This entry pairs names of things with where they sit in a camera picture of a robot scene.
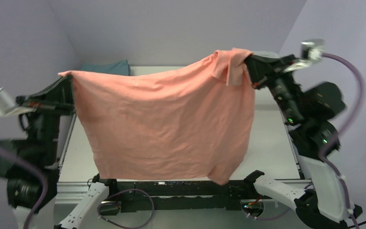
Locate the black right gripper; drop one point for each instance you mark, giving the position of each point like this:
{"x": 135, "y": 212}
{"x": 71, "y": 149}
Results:
{"x": 259, "y": 67}

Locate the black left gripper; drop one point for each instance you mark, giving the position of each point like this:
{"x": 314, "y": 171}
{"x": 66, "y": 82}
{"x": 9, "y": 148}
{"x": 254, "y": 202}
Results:
{"x": 58, "y": 97}

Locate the pink t shirt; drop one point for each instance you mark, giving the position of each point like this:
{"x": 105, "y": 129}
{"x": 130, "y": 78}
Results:
{"x": 187, "y": 123}

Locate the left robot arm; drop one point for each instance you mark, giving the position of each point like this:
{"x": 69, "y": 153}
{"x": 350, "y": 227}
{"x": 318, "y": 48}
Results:
{"x": 30, "y": 165}

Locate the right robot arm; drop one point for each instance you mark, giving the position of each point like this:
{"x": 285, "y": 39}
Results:
{"x": 327, "y": 205}

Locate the white plastic basket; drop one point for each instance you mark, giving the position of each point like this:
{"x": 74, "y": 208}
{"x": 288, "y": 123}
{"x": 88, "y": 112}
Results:
{"x": 271, "y": 83}

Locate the teal folded t shirt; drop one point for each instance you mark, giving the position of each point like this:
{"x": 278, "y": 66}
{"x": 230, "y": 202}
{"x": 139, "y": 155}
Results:
{"x": 116, "y": 68}

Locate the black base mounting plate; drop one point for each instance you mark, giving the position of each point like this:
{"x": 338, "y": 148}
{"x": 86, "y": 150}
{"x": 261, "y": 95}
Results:
{"x": 133, "y": 196}

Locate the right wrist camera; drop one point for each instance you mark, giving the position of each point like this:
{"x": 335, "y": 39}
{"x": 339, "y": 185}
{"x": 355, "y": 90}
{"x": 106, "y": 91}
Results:
{"x": 311, "y": 53}

